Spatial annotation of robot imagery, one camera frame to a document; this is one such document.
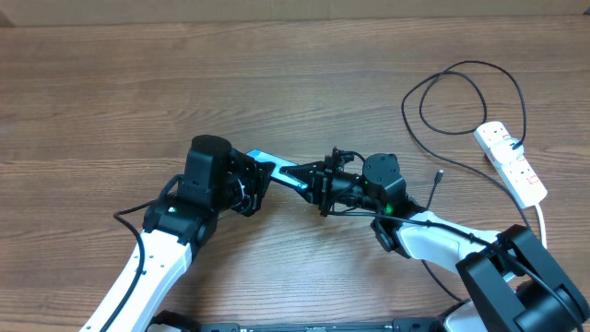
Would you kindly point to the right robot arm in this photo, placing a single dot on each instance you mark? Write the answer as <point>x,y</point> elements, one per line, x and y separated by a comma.
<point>513,282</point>

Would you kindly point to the white charger plug adapter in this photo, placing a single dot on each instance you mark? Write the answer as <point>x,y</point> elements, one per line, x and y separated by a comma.
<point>506,151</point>

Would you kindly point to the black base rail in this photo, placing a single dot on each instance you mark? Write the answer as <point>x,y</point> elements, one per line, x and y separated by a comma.
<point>167,321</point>

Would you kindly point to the Samsung Galaxy smartphone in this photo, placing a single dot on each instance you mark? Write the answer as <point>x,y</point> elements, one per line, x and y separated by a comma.
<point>276,168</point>

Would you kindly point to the white power strip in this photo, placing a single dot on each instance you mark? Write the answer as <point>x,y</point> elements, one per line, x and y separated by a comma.
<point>518,176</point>

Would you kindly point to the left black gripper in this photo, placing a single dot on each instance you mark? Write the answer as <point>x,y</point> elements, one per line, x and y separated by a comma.
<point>258,175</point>

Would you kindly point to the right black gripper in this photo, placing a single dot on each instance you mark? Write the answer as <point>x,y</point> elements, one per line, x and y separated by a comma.
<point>324,171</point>

